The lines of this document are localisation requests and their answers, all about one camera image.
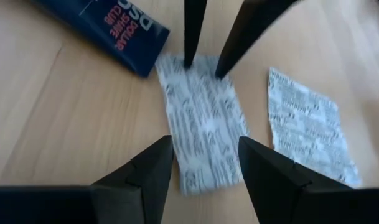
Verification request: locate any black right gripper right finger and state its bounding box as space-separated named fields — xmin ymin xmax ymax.
xmin=238 ymin=136 xmax=364 ymax=224

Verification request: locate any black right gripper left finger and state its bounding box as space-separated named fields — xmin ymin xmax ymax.
xmin=91 ymin=134 xmax=175 ymax=224

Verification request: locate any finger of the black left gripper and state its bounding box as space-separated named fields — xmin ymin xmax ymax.
xmin=183 ymin=0 xmax=208 ymax=69
xmin=214 ymin=0 xmax=299 ymax=80

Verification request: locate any white printed sachet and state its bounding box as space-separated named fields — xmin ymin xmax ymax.
xmin=266 ymin=67 xmax=363 ymax=189
xmin=154 ymin=53 xmax=251 ymax=197

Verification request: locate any navy DSC tube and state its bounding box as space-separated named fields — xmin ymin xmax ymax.
xmin=33 ymin=0 xmax=171 ymax=78

